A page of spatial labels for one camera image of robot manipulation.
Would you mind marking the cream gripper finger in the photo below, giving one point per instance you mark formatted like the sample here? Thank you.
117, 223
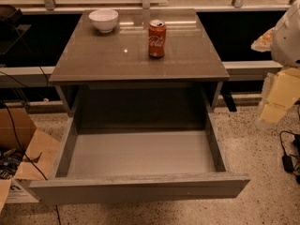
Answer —
279, 92
263, 43

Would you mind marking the red coke can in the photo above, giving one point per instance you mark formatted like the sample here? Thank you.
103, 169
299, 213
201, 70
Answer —
156, 38

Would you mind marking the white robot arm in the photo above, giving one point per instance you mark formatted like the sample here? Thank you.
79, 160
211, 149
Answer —
286, 39

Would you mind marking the grey cabinet with glossy top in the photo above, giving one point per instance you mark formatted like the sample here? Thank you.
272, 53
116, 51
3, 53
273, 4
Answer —
109, 81

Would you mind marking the open grey top drawer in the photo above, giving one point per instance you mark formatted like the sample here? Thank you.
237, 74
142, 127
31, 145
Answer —
140, 145

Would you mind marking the white ceramic bowl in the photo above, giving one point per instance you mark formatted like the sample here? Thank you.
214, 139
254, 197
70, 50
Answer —
104, 20

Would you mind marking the dark object at left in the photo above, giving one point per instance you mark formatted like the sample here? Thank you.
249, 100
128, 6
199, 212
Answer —
11, 29

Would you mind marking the brown cardboard box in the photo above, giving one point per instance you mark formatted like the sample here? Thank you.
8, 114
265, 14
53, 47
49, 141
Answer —
36, 151

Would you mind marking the black power adapter with cable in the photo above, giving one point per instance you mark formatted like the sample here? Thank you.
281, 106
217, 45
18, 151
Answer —
291, 163

